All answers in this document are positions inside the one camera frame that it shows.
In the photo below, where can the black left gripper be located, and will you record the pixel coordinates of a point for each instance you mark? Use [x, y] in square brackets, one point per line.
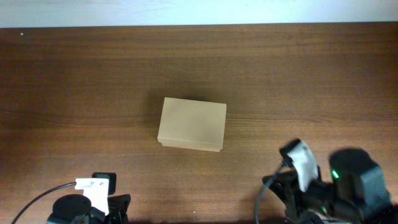
[119, 205]

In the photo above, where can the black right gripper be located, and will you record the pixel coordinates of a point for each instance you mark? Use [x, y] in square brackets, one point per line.
[280, 185]

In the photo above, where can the brown cardboard box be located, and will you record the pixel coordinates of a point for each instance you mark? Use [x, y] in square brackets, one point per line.
[192, 124]

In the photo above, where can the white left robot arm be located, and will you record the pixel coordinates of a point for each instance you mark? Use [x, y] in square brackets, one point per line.
[77, 209]

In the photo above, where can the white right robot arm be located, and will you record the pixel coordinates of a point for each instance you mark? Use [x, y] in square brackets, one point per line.
[356, 194]

